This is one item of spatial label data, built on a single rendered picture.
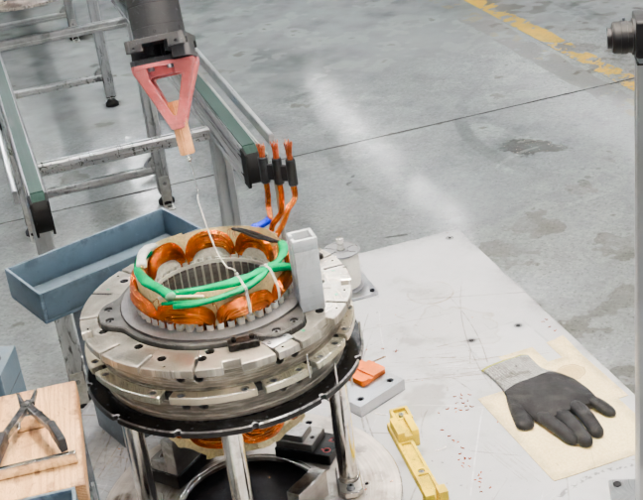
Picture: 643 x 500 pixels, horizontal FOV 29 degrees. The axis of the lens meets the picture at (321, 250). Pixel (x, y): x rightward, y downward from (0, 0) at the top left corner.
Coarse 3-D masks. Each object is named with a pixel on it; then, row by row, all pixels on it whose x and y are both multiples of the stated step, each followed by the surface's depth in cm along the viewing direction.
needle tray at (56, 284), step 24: (144, 216) 177; (168, 216) 178; (96, 240) 173; (120, 240) 176; (144, 240) 178; (24, 264) 168; (48, 264) 170; (72, 264) 172; (96, 264) 174; (120, 264) 164; (24, 288) 162; (48, 288) 169; (72, 288) 161; (96, 288) 163; (48, 312) 160; (72, 312) 162; (96, 408) 180; (120, 432) 175
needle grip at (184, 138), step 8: (168, 104) 136; (176, 104) 135; (176, 112) 135; (184, 128) 136; (176, 136) 136; (184, 136) 136; (184, 144) 136; (192, 144) 136; (184, 152) 136; (192, 152) 136
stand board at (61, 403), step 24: (72, 384) 138; (0, 408) 135; (48, 408) 134; (72, 408) 133; (48, 432) 130; (72, 432) 129; (24, 456) 126; (24, 480) 123; (48, 480) 122; (72, 480) 122
